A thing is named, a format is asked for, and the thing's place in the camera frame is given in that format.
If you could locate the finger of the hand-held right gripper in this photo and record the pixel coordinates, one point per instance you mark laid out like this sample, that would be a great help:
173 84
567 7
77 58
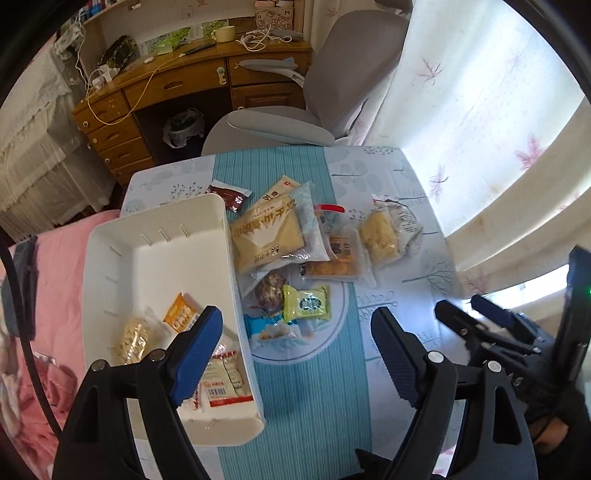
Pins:
455 318
491 307

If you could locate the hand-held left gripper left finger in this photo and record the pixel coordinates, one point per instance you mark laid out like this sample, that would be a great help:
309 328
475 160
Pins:
198 355

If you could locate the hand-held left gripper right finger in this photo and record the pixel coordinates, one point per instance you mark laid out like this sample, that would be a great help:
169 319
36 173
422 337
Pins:
392 355

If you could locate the blue snack packet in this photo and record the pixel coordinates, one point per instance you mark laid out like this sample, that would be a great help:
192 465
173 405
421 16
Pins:
272 330

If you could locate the white plastic bin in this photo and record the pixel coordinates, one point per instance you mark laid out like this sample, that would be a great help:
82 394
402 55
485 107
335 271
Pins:
152 272

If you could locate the clear brown walnut cookie packet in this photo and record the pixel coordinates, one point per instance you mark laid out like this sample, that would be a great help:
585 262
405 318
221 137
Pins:
271 288

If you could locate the green snack packet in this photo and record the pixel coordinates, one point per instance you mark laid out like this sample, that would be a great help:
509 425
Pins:
307 303

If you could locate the clear fried pastry packet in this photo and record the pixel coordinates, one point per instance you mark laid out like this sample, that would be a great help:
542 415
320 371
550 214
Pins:
337 268

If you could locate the clear yellow cake packet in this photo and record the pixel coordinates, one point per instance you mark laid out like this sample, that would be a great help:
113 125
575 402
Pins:
378 235

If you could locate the beige cracker packet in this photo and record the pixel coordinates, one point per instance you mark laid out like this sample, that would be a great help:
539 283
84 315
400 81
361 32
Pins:
268 235

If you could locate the red-edged clear nut bar packet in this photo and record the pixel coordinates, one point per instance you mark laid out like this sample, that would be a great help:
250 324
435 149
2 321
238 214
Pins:
328 217

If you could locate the dark red snowflake candy packet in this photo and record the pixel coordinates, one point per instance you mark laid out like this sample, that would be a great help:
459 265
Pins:
228 196

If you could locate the red and white snack packet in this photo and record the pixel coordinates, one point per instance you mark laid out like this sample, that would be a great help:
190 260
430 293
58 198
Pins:
226 383

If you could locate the orange snack packet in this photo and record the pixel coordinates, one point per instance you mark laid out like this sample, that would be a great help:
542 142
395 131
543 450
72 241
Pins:
180 316

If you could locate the clear pale noodle snack packet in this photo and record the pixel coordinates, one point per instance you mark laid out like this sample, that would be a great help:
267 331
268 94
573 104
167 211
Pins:
134 341

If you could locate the crumpled pink towel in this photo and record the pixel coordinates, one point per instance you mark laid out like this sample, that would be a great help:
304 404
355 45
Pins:
51 392

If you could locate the white floral curtain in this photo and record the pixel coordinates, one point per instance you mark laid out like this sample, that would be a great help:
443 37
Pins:
485 115

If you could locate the blue-grey cloth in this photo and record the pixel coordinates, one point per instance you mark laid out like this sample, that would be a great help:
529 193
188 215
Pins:
23 277

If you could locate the trash bin with plastic bag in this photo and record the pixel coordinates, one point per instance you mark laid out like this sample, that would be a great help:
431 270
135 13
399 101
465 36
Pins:
182 127

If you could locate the white lace cover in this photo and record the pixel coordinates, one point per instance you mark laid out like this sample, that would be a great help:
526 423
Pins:
32 152

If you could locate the grey office chair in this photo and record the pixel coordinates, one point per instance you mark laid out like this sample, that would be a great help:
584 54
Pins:
351 60

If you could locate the wooden desk with drawers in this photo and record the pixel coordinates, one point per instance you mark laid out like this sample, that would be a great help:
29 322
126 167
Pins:
194 76

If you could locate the small white green hook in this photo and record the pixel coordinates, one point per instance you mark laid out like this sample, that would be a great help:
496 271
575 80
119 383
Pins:
222 76

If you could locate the white charger plug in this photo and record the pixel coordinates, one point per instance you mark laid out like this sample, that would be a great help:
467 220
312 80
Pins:
104 76

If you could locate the black remote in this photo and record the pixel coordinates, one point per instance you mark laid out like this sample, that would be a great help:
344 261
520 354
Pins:
199 46

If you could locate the black patterned pouch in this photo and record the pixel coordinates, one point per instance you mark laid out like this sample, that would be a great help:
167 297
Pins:
117 51

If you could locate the pale yellow mug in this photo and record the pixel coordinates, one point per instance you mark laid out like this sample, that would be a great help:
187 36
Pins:
225 34

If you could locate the printed cardboard box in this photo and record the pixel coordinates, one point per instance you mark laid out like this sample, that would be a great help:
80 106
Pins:
274 18

